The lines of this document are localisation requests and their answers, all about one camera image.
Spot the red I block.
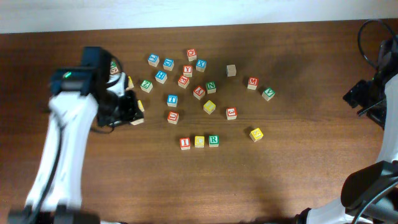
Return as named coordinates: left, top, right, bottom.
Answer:
left=179, top=138, right=191, bottom=150

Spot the yellow C block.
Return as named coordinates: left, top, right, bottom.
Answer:
left=194, top=136, right=205, bottom=148

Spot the green R block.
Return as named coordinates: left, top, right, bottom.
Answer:
left=208, top=135, right=220, bottom=147

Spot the red A block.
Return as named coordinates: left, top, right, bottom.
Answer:
left=131, top=118, right=144, bottom=126

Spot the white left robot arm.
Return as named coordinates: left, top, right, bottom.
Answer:
left=7, top=47, right=144, bottom=224

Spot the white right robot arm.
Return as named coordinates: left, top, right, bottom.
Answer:
left=293, top=37, right=397, bottom=223

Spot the yellow S block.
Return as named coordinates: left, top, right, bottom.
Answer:
left=137, top=100, right=145, bottom=112

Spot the yellow block upper left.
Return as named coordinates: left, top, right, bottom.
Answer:
left=126, top=77, right=134, bottom=91

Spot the green J block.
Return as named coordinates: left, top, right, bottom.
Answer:
left=110, top=61, right=119, bottom=75

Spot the green Z block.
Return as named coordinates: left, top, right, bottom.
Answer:
left=140, top=80, right=153, bottom=93

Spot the blue H block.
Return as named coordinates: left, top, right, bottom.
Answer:
left=155, top=70, right=167, bottom=84

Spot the blue T block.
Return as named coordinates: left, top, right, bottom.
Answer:
left=167, top=95, right=178, bottom=107

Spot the red U block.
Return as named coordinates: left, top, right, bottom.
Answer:
left=167, top=111, right=179, bottom=124

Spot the blue D block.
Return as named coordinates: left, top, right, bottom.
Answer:
left=163, top=58, right=174, bottom=71

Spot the red E block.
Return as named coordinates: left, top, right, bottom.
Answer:
left=177, top=75, right=190, bottom=89

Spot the red Y block upper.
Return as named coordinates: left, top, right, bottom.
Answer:
left=183, top=65, right=193, bottom=77

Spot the red y block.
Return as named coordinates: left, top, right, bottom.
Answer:
left=193, top=86, right=206, bottom=100
left=183, top=65, right=193, bottom=77

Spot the red Y block lower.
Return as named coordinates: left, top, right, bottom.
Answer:
left=193, top=86, right=206, bottom=100

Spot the yellow block centre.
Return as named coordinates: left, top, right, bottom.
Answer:
left=203, top=100, right=216, bottom=114

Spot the red Q block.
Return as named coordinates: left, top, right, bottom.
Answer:
left=187, top=49, right=197, bottom=62

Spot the blue X block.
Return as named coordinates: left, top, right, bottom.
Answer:
left=196, top=59, right=207, bottom=72

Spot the green V block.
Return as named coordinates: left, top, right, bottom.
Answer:
left=261, top=88, right=275, bottom=101

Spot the green N block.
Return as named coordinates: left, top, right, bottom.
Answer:
left=206, top=82, right=216, bottom=94

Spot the red M block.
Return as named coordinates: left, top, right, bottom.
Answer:
left=248, top=77, right=259, bottom=90

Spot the red 3 block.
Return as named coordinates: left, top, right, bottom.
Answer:
left=226, top=107, right=238, bottom=120

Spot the yellow K block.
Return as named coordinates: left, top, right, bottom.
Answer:
left=249, top=128, right=264, bottom=142

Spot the plain wooden block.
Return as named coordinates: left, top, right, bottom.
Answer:
left=226, top=65, right=236, bottom=77

